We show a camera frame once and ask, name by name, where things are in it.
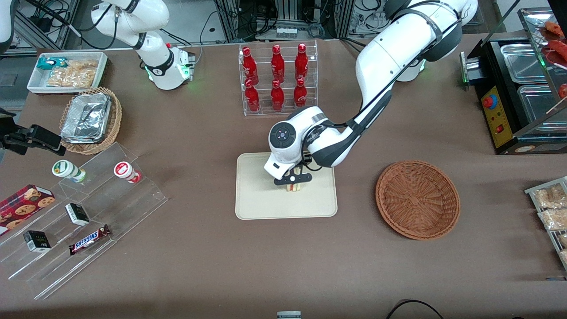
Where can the red cola bottle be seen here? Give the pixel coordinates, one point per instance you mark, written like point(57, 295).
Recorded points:
point(249, 64)
point(301, 60)
point(300, 95)
point(277, 97)
point(277, 62)
point(252, 98)

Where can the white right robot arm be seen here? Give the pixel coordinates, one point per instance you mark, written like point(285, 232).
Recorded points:
point(155, 66)

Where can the red emergency stop button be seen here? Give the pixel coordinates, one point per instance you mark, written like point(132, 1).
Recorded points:
point(489, 102)

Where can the bagged pastry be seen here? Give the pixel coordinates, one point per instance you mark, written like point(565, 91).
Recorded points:
point(551, 197)
point(553, 219)

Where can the black food warmer cabinet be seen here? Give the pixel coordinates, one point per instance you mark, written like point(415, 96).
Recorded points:
point(496, 75)

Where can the clear acrylic stepped display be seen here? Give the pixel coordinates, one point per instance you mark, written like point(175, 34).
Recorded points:
point(128, 208)

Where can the teal snack packet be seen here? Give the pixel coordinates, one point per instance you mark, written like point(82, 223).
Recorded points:
point(48, 63)

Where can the triangular sandwich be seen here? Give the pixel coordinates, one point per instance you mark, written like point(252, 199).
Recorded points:
point(293, 187)

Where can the white power strip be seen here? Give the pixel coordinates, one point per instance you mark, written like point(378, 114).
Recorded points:
point(286, 32)

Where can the red cookie box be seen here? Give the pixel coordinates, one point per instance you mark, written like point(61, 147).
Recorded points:
point(24, 204)

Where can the round brown wicker basket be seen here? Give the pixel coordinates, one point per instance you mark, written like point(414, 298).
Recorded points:
point(416, 199)

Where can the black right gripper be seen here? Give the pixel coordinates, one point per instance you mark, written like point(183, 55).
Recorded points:
point(12, 139)

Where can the clear bag of crackers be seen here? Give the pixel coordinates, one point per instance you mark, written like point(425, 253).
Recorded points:
point(73, 76)

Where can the steel warmer pan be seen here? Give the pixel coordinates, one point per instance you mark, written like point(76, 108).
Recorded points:
point(522, 62)
point(538, 106)

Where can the grey device edge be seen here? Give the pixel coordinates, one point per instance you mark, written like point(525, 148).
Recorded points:
point(289, 315)

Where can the red lid yogurt cup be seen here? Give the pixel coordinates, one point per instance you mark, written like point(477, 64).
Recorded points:
point(125, 171)

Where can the stack of foil trays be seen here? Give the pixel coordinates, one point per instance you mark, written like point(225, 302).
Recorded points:
point(86, 117)

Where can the Snickers chocolate bar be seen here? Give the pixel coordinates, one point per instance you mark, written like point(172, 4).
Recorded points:
point(88, 239)

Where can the green lid yogurt cup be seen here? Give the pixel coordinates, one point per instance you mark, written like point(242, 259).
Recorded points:
point(66, 170)

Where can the clear acrylic bottle rack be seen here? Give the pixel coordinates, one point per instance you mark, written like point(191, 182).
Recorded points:
point(310, 66)

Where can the light wicker basket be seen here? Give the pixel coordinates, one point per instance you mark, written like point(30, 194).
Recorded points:
point(116, 115)

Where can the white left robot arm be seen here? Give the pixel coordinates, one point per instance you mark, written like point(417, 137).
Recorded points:
point(381, 53)

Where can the small black white box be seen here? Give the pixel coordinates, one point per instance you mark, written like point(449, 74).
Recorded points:
point(36, 241)
point(77, 214)

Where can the tray of wrapped snacks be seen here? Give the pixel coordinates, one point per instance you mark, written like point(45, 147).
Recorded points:
point(553, 239)

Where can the white rectangular plastic bin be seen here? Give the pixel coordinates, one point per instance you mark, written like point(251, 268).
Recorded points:
point(37, 84)

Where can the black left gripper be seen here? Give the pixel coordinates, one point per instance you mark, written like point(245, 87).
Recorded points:
point(308, 157)

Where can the beige plastic tray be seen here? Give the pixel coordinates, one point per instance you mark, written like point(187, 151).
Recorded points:
point(257, 199)

